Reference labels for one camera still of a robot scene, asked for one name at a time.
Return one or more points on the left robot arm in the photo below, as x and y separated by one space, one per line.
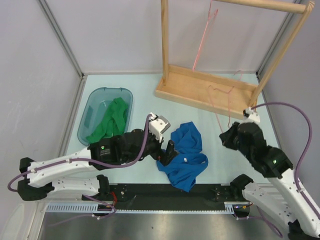
40 179

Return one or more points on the teal plastic bin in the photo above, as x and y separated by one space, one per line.
97 104

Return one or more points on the aluminium frame post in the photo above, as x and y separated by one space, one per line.
49 15

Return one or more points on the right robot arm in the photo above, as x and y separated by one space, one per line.
294 214

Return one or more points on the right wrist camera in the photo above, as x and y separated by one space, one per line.
251 116

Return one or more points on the green tank top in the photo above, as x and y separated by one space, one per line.
113 122

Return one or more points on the blue tank top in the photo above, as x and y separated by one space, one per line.
183 170

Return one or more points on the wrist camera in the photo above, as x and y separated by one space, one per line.
157 126
251 116

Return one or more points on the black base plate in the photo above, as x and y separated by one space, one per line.
165 197

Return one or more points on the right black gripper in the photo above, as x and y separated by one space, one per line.
225 137

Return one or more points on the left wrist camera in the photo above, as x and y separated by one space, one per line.
157 126

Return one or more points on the wooden clothes rack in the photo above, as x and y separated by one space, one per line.
215 93

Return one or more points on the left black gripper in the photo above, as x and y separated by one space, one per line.
165 156

